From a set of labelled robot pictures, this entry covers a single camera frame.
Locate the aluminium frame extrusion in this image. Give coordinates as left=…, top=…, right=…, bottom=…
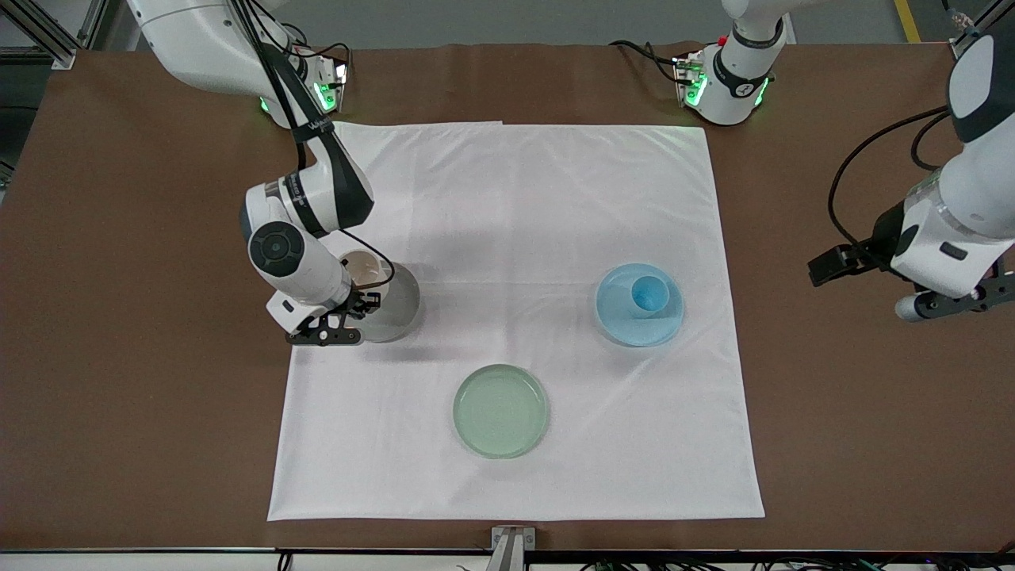
left=0, top=0, right=82, bottom=71
left=947, top=0, right=1015, bottom=62

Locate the silver table edge bracket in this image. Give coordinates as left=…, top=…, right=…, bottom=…
left=485, top=525, right=537, bottom=571

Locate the gray round plate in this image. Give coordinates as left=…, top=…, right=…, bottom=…
left=349, top=260, right=424, bottom=344

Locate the blue plastic cup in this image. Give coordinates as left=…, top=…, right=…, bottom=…
left=630, top=274, right=672, bottom=315

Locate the green round plate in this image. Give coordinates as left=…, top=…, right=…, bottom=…
left=452, top=363, right=550, bottom=460

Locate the black left base cable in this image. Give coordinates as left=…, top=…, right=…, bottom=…
left=609, top=39, right=688, bottom=86

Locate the white square cloth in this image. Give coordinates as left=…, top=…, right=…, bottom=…
left=267, top=121, right=766, bottom=523

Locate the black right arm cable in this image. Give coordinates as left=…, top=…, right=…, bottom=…
left=228, top=0, right=396, bottom=293

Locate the white mug black handle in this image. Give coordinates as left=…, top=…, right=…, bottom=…
left=338, top=250, right=396, bottom=301

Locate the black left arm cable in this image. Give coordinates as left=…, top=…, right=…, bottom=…
left=827, top=105, right=952, bottom=256

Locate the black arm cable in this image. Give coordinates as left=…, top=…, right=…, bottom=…
left=827, top=105, right=952, bottom=256
left=228, top=0, right=396, bottom=293

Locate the blue round plate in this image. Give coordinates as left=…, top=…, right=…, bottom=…
left=594, top=263, right=686, bottom=348

